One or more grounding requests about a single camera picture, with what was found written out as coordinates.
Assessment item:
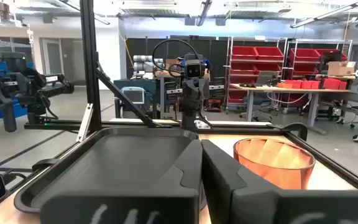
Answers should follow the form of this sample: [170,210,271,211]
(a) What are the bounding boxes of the grey laptop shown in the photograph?
[255,70,280,87]

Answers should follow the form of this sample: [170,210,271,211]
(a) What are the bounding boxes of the black frame clip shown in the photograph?
[31,157,60,172]
[278,122,309,141]

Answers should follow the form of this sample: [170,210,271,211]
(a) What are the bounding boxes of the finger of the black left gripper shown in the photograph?
[196,93,211,113]
[181,93,197,112]

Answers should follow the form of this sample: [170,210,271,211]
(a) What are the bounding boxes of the ceiling light bar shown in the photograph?
[196,0,213,27]
[290,0,358,29]

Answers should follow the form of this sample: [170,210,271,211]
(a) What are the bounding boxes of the black plastic serving tray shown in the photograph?
[13,126,204,215]

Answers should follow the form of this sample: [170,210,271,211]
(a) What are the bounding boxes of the black aluminium table frame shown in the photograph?
[0,0,358,215]

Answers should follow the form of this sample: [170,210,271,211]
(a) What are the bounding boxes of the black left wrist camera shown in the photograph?
[184,58,205,79]

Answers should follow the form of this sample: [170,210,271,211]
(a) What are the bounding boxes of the red box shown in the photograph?
[323,78,341,90]
[284,80,303,90]
[301,80,321,90]

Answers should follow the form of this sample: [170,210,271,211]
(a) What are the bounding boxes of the teal metal cabinet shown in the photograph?
[113,77,161,119]

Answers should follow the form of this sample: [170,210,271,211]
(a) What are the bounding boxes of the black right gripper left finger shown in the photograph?
[40,139,208,224]

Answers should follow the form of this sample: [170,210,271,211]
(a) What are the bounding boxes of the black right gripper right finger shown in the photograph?
[200,139,358,224]

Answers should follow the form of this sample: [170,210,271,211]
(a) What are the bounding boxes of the blue storage bins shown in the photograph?
[0,60,35,126]

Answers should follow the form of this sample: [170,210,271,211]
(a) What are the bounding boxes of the black room divider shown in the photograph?
[125,34,229,94]

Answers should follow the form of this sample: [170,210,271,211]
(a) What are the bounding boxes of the white device with screen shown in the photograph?
[121,86,145,105]

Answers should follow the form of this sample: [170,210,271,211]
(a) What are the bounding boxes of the metal wire shelf rack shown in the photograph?
[286,39,354,106]
[225,36,288,114]

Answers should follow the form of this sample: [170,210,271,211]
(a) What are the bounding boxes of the translucent orange plastic cup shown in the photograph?
[232,138,316,190]

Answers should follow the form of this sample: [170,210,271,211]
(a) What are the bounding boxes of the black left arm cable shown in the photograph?
[152,38,201,78]

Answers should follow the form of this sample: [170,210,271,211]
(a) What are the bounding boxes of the silver frame bracket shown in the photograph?
[75,103,94,143]

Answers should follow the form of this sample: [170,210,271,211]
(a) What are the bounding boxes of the red storage bin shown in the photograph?
[289,48,322,62]
[255,46,284,61]
[315,49,348,62]
[231,45,259,60]
[255,63,282,74]
[228,90,248,105]
[231,62,257,75]

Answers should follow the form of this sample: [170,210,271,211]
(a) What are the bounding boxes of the red tool cart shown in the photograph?
[205,98,223,113]

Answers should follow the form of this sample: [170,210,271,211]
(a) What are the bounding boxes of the brown cardboard box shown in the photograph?
[327,60,357,77]

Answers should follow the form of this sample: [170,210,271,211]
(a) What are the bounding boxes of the wooden work table grey legs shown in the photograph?
[230,83,351,136]

